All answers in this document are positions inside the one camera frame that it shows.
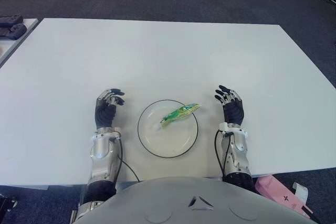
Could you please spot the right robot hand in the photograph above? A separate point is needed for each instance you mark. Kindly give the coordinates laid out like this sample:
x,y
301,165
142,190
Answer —
x,y
233,112

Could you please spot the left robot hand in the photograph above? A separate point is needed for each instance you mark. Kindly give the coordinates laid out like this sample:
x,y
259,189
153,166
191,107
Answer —
x,y
105,115

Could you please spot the green toothpaste tube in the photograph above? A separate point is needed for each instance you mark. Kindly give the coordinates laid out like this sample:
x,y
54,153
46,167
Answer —
x,y
178,115

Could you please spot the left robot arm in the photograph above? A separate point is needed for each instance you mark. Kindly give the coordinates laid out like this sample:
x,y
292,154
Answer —
x,y
101,153

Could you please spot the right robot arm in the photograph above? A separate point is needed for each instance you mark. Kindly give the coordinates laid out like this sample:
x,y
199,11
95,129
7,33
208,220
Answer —
x,y
240,155

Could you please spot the white plate with black rim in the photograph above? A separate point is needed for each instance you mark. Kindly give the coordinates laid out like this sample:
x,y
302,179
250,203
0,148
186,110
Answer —
x,y
173,142

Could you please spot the pink cardboard box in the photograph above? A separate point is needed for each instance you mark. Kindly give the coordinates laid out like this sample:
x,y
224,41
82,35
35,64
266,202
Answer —
x,y
273,187

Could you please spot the grey robot torso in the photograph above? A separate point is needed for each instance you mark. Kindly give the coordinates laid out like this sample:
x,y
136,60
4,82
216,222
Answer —
x,y
199,208

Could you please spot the white paper tag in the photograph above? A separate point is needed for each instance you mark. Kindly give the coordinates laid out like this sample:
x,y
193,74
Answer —
x,y
300,191

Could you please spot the black game controller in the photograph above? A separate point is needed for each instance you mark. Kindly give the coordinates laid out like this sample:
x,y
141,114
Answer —
x,y
13,30
10,20

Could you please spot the black plastic device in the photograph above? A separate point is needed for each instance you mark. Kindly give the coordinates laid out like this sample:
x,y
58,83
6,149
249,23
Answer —
x,y
8,203

